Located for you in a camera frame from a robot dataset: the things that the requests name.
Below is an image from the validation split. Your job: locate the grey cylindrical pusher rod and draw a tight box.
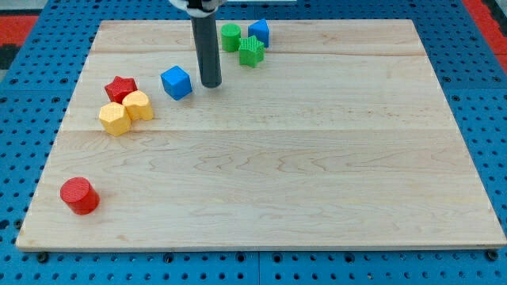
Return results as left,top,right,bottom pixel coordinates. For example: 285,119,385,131
191,13,222,88

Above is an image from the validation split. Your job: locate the white rod mount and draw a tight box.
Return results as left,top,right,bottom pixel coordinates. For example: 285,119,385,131
169,0,227,18

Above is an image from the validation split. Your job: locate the blue cube block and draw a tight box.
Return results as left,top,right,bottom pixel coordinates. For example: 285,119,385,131
160,66,193,101

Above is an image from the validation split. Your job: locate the green cylinder block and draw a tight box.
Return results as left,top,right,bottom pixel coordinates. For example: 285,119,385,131
220,23,242,52

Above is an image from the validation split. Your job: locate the green star block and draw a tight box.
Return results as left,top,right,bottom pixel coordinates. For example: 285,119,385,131
238,36,265,68

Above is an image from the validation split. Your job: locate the blue triangle block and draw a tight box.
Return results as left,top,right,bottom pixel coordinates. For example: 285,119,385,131
248,19,270,48

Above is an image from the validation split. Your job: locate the yellow heart block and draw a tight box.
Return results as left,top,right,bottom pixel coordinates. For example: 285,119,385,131
122,90,154,121

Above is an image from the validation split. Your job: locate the red star block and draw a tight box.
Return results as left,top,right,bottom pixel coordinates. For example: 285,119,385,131
105,76,138,104

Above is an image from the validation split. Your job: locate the yellow hexagon block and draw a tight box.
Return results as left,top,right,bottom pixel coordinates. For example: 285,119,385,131
99,102,132,136

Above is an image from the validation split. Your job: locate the wooden board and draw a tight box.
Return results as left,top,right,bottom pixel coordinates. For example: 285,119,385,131
16,20,506,253

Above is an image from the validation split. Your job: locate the red cylinder block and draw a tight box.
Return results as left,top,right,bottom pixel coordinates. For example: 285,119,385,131
59,177,100,215

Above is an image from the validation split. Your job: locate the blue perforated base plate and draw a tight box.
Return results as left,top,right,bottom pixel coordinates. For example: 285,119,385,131
1,0,506,284

